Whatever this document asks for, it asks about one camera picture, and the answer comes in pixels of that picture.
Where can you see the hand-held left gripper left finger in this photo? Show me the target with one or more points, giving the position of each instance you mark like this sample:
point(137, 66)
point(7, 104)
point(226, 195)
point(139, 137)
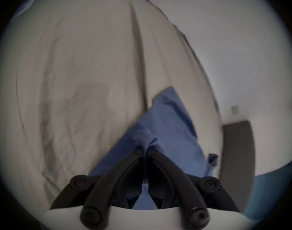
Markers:
point(112, 176)

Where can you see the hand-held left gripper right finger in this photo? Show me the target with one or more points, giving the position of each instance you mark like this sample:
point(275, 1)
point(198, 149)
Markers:
point(177, 176)

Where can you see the blue garment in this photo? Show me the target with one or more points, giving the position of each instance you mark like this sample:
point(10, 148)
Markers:
point(165, 128)

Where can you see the grey padded headboard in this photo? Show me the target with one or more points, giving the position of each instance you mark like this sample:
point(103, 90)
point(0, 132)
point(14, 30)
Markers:
point(239, 157)

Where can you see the bed with beige sheet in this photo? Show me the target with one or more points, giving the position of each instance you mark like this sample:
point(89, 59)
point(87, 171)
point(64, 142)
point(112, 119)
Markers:
point(76, 80)

